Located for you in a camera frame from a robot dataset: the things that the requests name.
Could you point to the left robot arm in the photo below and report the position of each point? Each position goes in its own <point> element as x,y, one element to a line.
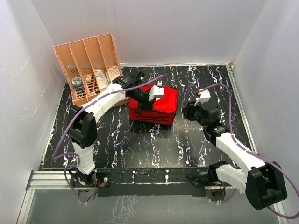
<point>83,130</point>

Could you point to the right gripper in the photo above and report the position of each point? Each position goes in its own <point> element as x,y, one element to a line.
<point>188,110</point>

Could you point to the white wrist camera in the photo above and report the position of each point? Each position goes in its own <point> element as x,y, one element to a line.
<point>157,91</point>
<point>203,96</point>

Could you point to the small medicine boxes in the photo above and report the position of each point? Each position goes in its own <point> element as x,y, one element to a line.
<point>91,84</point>

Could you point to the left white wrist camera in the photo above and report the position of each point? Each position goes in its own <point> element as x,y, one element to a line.
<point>157,91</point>

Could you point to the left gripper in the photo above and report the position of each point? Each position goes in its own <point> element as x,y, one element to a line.
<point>147,105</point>

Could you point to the red black medicine case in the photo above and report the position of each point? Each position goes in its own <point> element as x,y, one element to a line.
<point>164,108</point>

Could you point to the round blue tin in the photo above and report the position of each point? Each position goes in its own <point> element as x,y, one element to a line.
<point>77,84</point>

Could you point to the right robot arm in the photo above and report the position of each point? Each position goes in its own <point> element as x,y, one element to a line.
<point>262,183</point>

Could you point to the white medicine box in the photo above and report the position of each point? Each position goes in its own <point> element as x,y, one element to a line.
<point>101,79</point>

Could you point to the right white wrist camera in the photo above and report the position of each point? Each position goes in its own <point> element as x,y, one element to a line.
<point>203,96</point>

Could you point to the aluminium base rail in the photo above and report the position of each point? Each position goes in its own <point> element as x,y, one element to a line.
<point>127,197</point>

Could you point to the oval blister card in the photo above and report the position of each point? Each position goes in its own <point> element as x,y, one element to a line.
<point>113,72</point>

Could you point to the orange plastic file organizer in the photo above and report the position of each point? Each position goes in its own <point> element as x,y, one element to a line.
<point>82,57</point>

